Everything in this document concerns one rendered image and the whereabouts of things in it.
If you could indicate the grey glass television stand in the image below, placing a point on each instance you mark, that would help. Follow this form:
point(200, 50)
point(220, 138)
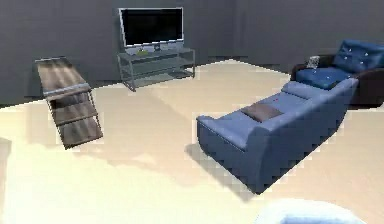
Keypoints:
point(156, 65)

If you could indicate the brown cushion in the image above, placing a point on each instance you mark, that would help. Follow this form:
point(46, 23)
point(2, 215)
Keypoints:
point(262, 111)

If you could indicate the blue fabric sofa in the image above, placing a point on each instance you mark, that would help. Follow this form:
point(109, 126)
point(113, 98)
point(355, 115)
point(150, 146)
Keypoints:
point(273, 133)

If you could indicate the black television set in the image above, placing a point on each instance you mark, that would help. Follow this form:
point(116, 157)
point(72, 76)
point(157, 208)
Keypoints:
point(151, 26)

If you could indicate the dark blue tufted armchair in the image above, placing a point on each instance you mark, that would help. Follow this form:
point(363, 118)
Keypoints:
point(346, 71)

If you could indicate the brown wooden shelf table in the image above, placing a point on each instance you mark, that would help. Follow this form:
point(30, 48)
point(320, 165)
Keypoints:
point(68, 100)

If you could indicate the small yellow-green object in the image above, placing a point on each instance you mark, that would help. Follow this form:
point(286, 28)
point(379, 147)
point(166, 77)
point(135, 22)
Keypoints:
point(142, 52)

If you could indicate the small patterned grey statue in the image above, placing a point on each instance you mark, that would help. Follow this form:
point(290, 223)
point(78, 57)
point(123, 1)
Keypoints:
point(313, 62)

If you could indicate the pale blue rounded furniture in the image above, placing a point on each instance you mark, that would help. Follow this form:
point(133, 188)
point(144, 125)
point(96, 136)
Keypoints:
point(306, 213)

